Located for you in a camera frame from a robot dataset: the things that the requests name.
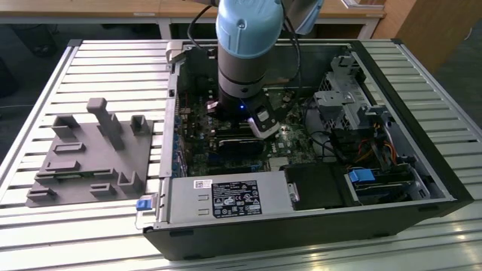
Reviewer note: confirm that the silver power supply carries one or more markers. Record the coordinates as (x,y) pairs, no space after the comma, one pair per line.
(189,197)

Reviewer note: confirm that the green motherboard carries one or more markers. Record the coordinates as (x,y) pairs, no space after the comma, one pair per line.
(297,135)

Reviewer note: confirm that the blue case latch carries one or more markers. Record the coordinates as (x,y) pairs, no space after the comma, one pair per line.
(143,204)

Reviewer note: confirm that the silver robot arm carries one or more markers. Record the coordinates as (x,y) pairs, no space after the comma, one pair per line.
(245,34)

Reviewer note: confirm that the white barcode sticker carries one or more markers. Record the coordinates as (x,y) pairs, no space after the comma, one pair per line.
(202,184)

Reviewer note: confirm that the blue disk carrier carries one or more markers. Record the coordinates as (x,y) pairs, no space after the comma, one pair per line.
(361,176)

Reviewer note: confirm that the black mesh waste bin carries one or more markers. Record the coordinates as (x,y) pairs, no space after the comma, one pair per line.
(34,39)

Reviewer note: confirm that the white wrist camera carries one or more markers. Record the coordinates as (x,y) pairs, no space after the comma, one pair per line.
(265,128)

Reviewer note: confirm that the wooden cabinet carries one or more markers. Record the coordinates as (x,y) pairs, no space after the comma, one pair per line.
(433,31)

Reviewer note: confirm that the black graphics card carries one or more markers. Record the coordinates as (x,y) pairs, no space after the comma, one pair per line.
(241,146)

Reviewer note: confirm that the grey parts rack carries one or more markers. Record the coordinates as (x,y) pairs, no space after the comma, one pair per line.
(94,158)

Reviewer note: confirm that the black plastic shroud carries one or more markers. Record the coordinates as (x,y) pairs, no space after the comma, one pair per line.
(320,186)

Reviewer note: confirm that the silver perforated drive cage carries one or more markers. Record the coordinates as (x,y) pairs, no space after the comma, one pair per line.
(341,111)

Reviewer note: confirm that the wooden desk white frame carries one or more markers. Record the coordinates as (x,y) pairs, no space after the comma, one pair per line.
(94,7)

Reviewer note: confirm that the green RAM stick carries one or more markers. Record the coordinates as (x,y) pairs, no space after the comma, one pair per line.
(71,176)

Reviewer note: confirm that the black rating label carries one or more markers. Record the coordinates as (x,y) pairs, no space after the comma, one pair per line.
(236,200)

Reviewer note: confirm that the black silver PC case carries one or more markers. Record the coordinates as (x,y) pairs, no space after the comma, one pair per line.
(264,240)

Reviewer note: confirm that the silver finned chipset heatsink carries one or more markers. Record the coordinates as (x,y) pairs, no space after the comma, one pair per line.
(278,163)

